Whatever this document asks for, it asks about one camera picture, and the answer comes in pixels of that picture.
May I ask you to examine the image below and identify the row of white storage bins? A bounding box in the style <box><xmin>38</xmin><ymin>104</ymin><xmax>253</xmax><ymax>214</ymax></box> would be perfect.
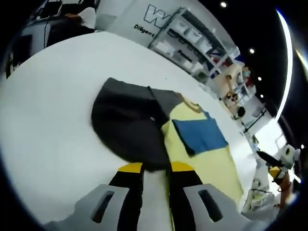
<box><xmin>166</xmin><ymin>19</ymin><xmax>217</xmax><ymax>68</ymax></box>

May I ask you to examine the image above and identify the grey office desk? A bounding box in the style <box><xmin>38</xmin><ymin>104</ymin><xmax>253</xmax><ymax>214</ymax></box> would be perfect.
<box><xmin>21</xmin><ymin>14</ymin><xmax>97</xmax><ymax>49</ymax></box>

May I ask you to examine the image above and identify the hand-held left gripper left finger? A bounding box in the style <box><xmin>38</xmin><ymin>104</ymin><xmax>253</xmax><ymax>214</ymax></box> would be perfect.
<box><xmin>74</xmin><ymin>162</ymin><xmax>145</xmax><ymax>231</ymax></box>

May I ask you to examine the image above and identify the curved ceiling light strip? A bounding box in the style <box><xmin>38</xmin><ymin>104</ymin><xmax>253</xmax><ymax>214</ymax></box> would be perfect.
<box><xmin>275</xmin><ymin>8</ymin><xmax>294</xmax><ymax>126</ymax></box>

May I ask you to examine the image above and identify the metal storage shelf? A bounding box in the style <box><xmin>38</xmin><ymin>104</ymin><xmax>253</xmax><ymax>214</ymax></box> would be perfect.
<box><xmin>148</xmin><ymin>6</ymin><xmax>256</xmax><ymax>102</ymax></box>

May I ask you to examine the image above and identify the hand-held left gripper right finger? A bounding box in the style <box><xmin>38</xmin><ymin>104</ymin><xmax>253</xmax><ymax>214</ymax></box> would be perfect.
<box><xmin>169</xmin><ymin>162</ymin><xmax>243</xmax><ymax>231</ymax></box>

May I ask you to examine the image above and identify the yellow blue grey garment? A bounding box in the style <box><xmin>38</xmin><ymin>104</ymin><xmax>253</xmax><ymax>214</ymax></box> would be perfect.
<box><xmin>90</xmin><ymin>77</ymin><xmax>243</xmax><ymax>231</ymax></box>

